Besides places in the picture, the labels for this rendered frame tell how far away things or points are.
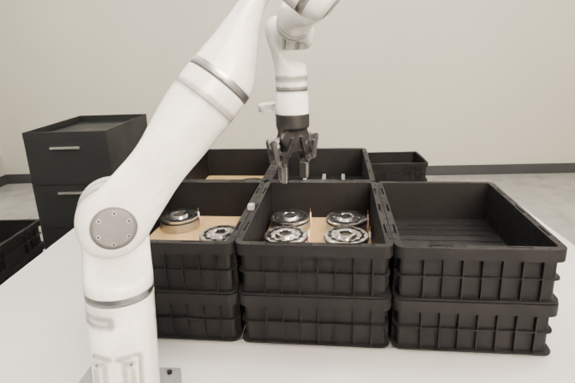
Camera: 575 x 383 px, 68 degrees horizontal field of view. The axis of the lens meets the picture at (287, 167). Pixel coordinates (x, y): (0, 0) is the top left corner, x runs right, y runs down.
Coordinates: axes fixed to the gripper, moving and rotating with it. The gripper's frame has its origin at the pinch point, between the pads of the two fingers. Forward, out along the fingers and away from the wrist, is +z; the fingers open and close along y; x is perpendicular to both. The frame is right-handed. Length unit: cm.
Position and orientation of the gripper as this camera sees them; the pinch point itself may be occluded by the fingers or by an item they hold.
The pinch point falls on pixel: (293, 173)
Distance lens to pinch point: 99.5
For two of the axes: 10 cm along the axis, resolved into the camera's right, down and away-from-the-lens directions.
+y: 7.8, -1.9, 6.0
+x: -6.3, -1.9, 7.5
